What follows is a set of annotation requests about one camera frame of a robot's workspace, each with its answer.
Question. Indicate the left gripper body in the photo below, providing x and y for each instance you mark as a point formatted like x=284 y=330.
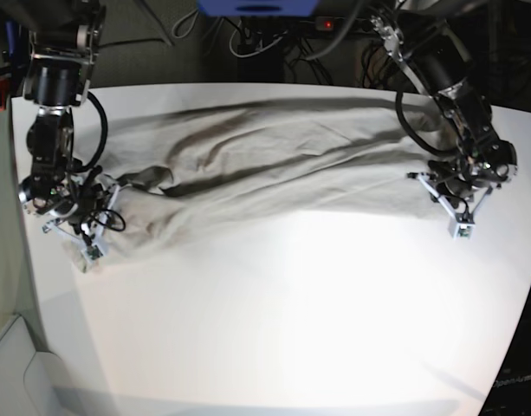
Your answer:
x=461 y=199

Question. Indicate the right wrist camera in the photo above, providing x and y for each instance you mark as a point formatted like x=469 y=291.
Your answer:
x=94 y=252

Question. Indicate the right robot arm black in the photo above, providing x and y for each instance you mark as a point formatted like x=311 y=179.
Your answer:
x=64 y=43

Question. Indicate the grey t-shirt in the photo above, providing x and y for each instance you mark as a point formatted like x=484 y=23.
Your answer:
x=188 y=175

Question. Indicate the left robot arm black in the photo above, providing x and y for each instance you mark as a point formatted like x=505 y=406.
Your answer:
x=428 y=53

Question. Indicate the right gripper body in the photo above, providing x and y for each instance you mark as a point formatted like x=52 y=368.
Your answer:
x=82 y=213

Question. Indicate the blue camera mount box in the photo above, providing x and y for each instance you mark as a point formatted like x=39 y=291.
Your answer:
x=257 y=7

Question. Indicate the black power strip red light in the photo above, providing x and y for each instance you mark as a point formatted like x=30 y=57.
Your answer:
x=332 y=24

